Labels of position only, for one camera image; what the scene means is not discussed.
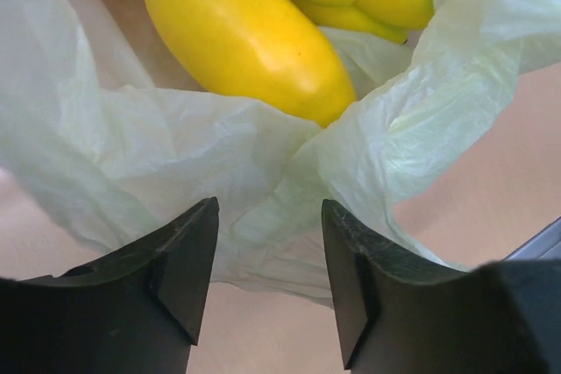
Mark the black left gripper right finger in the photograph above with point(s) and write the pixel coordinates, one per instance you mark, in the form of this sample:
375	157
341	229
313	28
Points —
397	312

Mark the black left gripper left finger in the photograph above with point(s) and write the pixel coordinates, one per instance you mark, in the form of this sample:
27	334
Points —
138	309

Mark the aluminium front rail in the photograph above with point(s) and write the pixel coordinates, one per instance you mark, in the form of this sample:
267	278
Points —
545	244

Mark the light green plastic bag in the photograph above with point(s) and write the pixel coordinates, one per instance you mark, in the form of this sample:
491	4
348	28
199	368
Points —
92	128

